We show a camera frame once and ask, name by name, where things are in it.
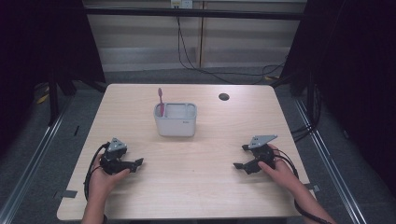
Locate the person's right hand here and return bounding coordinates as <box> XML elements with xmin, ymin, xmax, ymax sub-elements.
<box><xmin>257</xmin><ymin>143</ymin><xmax>301</xmax><ymax>191</ymax></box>

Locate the black wall cable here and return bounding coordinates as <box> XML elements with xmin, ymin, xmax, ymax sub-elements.
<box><xmin>176</xmin><ymin>15</ymin><xmax>288</xmax><ymax>86</ymax></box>

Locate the person's left hand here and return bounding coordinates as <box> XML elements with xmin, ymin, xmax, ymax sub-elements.
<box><xmin>89</xmin><ymin>153</ymin><xmax>131</xmax><ymax>201</ymax></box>

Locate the grey toothbrush holder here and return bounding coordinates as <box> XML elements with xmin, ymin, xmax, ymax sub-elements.
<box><xmin>153</xmin><ymin>102</ymin><xmax>198</xmax><ymax>138</ymax></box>

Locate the black curtain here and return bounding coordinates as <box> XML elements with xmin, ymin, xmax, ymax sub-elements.
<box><xmin>0</xmin><ymin>0</ymin><xmax>106</xmax><ymax>157</ymax></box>
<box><xmin>280</xmin><ymin>0</ymin><xmax>396</xmax><ymax>198</ymax></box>

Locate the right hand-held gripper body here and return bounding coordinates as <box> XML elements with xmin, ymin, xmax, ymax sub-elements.
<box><xmin>247</xmin><ymin>133</ymin><xmax>278</xmax><ymax>174</ymax></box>

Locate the black horizontal bar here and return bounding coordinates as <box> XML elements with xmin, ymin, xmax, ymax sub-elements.
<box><xmin>83</xmin><ymin>7</ymin><xmax>308</xmax><ymax>21</ymax></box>

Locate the white wall socket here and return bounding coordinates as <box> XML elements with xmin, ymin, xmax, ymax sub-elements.
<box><xmin>170</xmin><ymin>0</ymin><xmax>193</xmax><ymax>9</ymax></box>

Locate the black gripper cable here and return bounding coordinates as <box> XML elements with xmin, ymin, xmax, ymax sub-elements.
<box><xmin>82</xmin><ymin>142</ymin><xmax>112</xmax><ymax>202</ymax></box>
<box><xmin>273</xmin><ymin>148</ymin><xmax>332</xmax><ymax>224</ymax></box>

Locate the pink toothbrush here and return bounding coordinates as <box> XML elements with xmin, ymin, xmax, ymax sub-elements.
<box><xmin>157</xmin><ymin>87</ymin><xmax>165</xmax><ymax>118</ymax></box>

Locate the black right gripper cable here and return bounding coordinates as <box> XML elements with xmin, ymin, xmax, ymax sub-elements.
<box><xmin>273</xmin><ymin>148</ymin><xmax>332</xmax><ymax>224</ymax></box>

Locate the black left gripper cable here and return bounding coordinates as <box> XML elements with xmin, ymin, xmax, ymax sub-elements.
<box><xmin>82</xmin><ymin>142</ymin><xmax>112</xmax><ymax>202</ymax></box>

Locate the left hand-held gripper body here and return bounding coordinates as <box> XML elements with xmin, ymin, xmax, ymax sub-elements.
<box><xmin>99</xmin><ymin>137</ymin><xmax>132</xmax><ymax>175</ymax></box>

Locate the yellow floor cable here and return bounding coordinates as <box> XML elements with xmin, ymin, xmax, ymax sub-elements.
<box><xmin>35</xmin><ymin>86</ymin><xmax>50</xmax><ymax>105</ymax></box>

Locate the metal floor rail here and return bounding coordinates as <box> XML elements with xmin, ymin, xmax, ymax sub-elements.
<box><xmin>0</xmin><ymin>92</ymin><xmax>75</xmax><ymax>224</ymax></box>
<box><xmin>293</xmin><ymin>98</ymin><xmax>372</xmax><ymax>224</ymax></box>

